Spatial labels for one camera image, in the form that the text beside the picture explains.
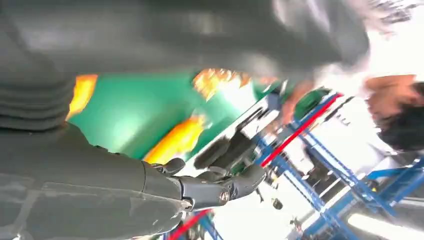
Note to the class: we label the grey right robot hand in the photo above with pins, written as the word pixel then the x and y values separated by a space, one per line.
pixel 73 185

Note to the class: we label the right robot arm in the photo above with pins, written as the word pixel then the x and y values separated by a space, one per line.
pixel 30 102

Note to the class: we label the yellow plastic sheet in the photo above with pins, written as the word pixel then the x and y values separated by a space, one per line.
pixel 82 96

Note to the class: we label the black box device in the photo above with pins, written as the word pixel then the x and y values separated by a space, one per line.
pixel 215 152

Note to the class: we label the white table with devices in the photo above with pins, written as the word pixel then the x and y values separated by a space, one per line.
pixel 261 122

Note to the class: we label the red bar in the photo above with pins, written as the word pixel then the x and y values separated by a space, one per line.
pixel 298 132

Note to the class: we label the person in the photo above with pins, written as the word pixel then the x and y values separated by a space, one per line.
pixel 397 126

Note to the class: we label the blue metal frame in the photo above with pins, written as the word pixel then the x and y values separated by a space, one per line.
pixel 334 172

